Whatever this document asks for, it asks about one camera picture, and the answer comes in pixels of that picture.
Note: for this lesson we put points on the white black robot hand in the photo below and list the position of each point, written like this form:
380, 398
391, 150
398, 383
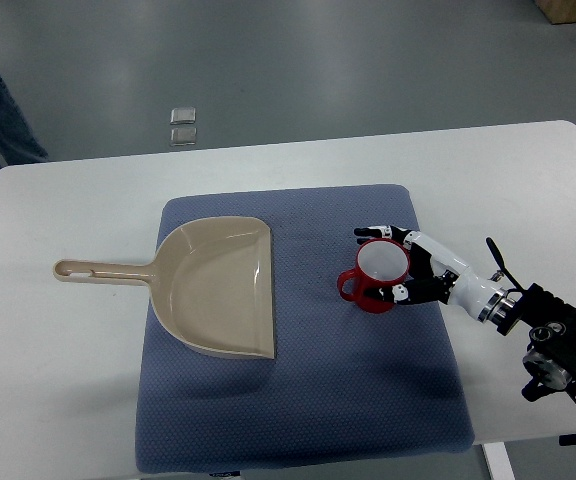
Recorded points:
435, 274

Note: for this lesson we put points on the red cup white inside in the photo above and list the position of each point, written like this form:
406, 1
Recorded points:
378, 263

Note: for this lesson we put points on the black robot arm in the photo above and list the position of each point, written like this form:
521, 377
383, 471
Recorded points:
550, 357

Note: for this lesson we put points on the beige plastic dustpan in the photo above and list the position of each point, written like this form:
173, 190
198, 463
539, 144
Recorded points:
210, 284

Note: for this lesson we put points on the blue quilted cushion mat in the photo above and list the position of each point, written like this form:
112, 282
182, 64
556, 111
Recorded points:
344, 385

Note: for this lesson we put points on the white table leg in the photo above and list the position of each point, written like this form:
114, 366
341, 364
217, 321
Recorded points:
497, 461

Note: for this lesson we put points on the wooden box corner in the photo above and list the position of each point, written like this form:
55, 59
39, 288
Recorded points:
558, 12

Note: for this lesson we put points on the upper metal floor plate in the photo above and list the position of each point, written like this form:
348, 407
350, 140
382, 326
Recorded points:
183, 115

